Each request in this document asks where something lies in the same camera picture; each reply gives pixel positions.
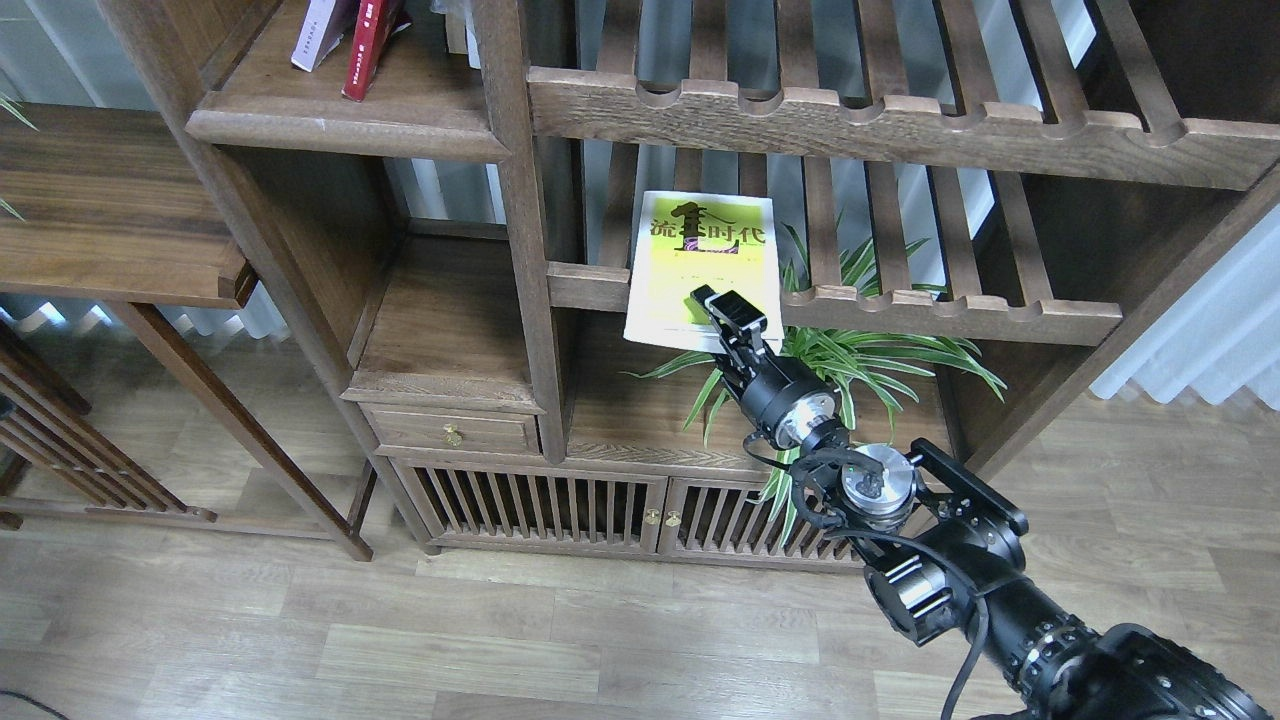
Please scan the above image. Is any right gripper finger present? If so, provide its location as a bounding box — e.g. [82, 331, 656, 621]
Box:
[690, 284, 771, 361]

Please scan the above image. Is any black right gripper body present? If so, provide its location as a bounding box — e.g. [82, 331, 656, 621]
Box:
[716, 337, 841, 451]

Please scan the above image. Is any yellow green book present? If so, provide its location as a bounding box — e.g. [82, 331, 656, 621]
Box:
[623, 190, 785, 352]

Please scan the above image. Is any red book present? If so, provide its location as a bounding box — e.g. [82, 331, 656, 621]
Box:
[342, 1, 412, 102]

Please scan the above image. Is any white paperback book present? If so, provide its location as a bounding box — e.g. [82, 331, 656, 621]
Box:
[291, 0, 360, 72]

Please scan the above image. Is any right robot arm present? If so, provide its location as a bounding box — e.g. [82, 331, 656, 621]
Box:
[692, 286, 1267, 719]

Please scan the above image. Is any green spider plant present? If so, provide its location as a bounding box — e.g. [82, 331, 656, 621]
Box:
[625, 238, 1007, 542]

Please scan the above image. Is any dark wooden bookshelf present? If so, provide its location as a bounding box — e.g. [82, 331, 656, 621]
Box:
[100, 1, 1277, 566]

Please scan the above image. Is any brass drawer knob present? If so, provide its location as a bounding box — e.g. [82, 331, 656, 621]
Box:
[442, 424, 465, 448]

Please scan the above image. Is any white curtain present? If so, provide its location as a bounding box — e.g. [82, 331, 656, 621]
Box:
[1089, 208, 1279, 409]

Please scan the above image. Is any wooden side table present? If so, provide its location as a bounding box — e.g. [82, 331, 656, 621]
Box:
[1, 104, 376, 561]

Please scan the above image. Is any slatted wooden rack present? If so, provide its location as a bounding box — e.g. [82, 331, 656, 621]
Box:
[1, 324, 218, 525]

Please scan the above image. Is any black cable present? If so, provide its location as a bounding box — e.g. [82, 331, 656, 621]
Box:
[0, 691, 70, 720]

